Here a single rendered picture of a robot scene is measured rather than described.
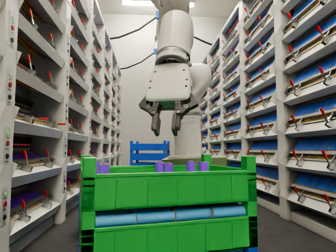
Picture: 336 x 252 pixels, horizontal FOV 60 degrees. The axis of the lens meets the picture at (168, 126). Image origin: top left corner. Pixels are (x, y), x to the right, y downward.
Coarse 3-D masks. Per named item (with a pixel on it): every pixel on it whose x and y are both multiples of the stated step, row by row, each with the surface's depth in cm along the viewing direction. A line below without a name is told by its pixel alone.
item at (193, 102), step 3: (189, 96) 64; (192, 96) 63; (189, 99) 63; (192, 99) 63; (195, 99) 63; (189, 102) 63; (192, 102) 63; (195, 102) 62; (189, 105) 62; (192, 105) 62; (195, 105) 63; (189, 108) 62; (192, 108) 63
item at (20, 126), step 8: (16, 112) 103; (16, 120) 106; (48, 120) 161; (56, 120) 163; (16, 128) 108; (24, 128) 114; (32, 128) 122; (40, 128) 130; (48, 128) 140; (56, 128) 160; (48, 136) 144; (56, 136) 156
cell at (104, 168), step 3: (99, 165) 47; (102, 165) 47; (105, 165) 47; (108, 165) 48; (99, 168) 47; (102, 168) 47; (105, 168) 47; (108, 168) 48; (99, 171) 47; (102, 171) 47; (105, 171) 47; (108, 171) 48
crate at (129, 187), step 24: (120, 168) 64; (144, 168) 66; (216, 168) 66; (240, 168) 57; (96, 192) 44; (120, 192) 45; (144, 192) 46; (168, 192) 47; (192, 192) 48; (216, 192) 50; (240, 192) 51
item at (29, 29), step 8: (32, 16) 125; (24, 24) 113; (32, 24) 123; (24, 32) 116; (32, 32) 121; (24, 40) 147; (32, 40) 124; (40, 40) 130; (32, 48) 160; (40, 48) 152; (48, 48) 141; (56, 48) 152; (48, 56) 166; (56, 56) 153; (64, 56) 166
